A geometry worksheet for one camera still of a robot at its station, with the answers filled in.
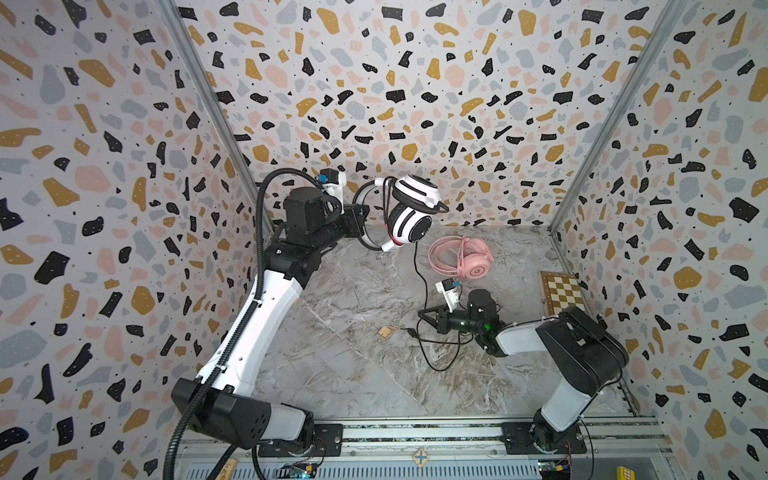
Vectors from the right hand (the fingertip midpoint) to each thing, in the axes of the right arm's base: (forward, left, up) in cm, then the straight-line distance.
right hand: (416, 311), depth 85 cm
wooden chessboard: (+13, -48, -9) cm, 51 cm away
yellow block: (-36, -48, -9) cm, 61 cm away
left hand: (+10, +12, +32) cm, 35 cm away
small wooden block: (-2, +9, -10) cm, 14 cm away
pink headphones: (+24, -16, -5) cm, 29 cm away
